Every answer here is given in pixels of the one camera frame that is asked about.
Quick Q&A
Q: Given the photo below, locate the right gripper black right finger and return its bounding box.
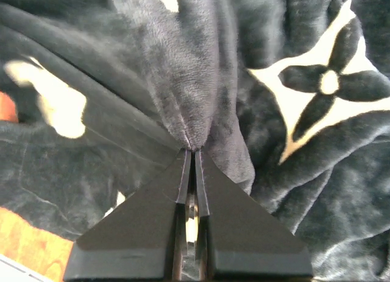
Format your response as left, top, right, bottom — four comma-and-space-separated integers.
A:
194, 150, 313, 279

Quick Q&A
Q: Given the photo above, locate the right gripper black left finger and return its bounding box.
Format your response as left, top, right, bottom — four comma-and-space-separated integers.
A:
63, 150, 191, 281

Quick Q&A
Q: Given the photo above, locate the black floral plush pillowcase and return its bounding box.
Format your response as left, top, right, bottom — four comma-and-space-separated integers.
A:
1, 0, 389, 281

